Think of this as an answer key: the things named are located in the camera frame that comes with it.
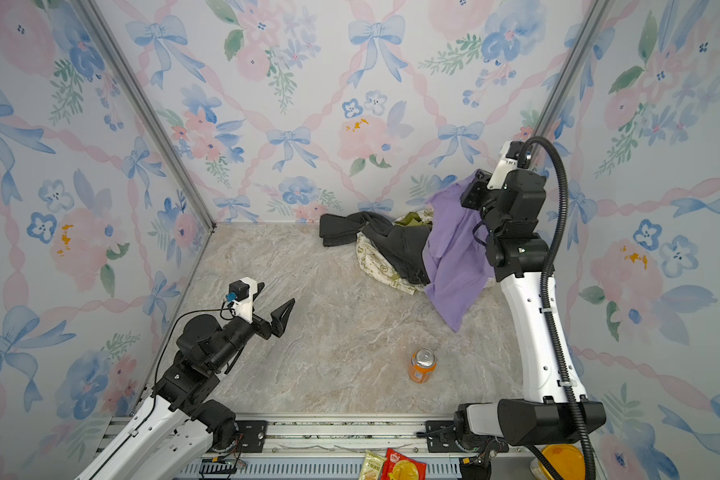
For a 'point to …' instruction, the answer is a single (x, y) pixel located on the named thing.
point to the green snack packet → (371, 466)
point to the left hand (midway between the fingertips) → (276, 290)
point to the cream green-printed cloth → (374, 262)
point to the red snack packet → (397, 466)
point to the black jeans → (403, 247)
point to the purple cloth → (455, 257)
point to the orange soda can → (422, 364)
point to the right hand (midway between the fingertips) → (477, 168)
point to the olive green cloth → (413, 219)
